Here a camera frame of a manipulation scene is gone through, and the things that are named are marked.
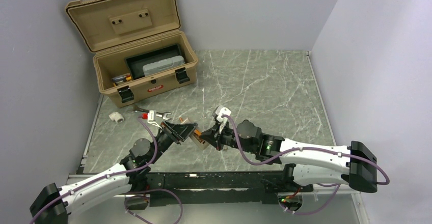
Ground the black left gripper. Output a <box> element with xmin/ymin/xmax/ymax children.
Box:
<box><xmin>148</xmin><ymin>120</ymin><xmax>198</xmax><ymax>164</ymax></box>

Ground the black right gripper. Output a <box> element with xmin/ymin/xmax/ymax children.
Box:
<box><xmin>200</xmin><ymin>121</ymin><xmax>255</xmax><ymax>154</ymax></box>

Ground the white remote control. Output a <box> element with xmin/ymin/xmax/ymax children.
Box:
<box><xmin>190</xmin><ymin>127</ymin><xmax>209</xmax><ymax>150</ymax></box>

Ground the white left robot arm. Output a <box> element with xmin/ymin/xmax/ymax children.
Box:
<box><xmin>30</xmin><ymin>121</ymin><xmax>198</xmax><ymax>223</ymax></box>

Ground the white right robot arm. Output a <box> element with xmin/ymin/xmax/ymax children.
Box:
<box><xmin>200</xmin><ymin>120</ymin><xmax>378</xmax><ymax>193</ymax></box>

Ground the pack of batteries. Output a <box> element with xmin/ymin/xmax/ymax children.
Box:
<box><xmin>112</xmin><ymin>73</ymin><xmax>132</xmax><ymax>86</ymax></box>

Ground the silver open-end wrench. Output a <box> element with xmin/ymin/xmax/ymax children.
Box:
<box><xmin>128</xmin><ymin>104</ymin><xmax>172</xmax><ymax>120</ymax></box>

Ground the white plastic pipe fitting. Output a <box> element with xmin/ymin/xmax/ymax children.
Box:
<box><xmin>109</xmin><ymin>111</ymin><xmax>124</xmax><ymax>123</ymax></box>

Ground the grey plastic case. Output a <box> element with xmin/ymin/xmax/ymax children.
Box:
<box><xmin>142</xmin><ymin>55</ymin><xmax>185</xmax><ymax>76</ymax></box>

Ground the black tray in toolbox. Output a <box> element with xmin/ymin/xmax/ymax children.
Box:
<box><xmin>125</xmin><ymin>44</ymin><xmax>186</xmax><ymax>79</ymax></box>

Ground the tan plastic toolbox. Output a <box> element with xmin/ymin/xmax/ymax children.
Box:
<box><xmin>65</xmin><ymin>0</ymin><xmax>198</xmax><ymax>108</ymax></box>

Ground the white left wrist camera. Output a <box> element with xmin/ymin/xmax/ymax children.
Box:
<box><xmin>141</xmin><ymin>110</ymin><xmax>160</xmax><ymax>128</ymax></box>

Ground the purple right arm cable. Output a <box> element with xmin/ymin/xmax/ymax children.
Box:
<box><xmin>221</xmin><ymin>114</ymin><xmax>390</xmax><ymax>216</ymax></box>

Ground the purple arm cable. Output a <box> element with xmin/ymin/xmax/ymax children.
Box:
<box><xmin>30</xmin><ymin>116</ymin><xmax>183</xmax><ymax>224</ymax></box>
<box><xmin>221</xmin><ymin>114</ymin><xmax>390</xmax><ymax>216</ymax></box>

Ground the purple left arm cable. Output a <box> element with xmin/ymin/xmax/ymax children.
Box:
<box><xmin>30</xmin><ymin>116</ymin><xmax>183</xmax><ymax>224</ymax></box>

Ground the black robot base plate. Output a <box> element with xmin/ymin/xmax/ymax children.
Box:
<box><xmin>129</xmin><ymin>171</ymin><xmax>313</xmax><ymax>207</ymax></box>

